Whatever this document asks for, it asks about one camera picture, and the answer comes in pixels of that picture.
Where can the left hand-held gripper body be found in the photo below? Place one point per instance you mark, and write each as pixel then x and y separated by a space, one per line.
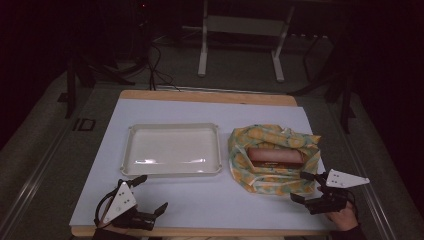
pixel 120 202

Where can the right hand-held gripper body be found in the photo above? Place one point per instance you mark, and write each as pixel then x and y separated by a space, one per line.
pixel 343 180

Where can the brown rectangular box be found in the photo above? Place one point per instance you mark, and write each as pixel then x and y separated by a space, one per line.
pixel 275 156

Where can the white plastic tray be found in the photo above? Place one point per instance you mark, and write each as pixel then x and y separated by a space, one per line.
pixel 170 150

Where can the yellow patterned cloth bag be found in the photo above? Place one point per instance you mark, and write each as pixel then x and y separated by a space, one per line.
pixel 245 173

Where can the person's left hand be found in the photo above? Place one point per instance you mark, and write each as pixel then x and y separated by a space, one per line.
pixel 113 230

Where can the person's right hand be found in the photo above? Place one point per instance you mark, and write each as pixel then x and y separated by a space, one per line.
pixel 345 219

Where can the white table mat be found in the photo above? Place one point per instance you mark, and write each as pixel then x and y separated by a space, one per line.
pixel 200 200

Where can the black tripod stand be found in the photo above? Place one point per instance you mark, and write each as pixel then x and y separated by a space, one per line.
pixel 346 100
pixel 70 90

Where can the black floor bracket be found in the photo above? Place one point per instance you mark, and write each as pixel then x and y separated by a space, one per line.
pixel 78 124

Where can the white metal stand frame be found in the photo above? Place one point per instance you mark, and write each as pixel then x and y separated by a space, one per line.
pixel 245 25

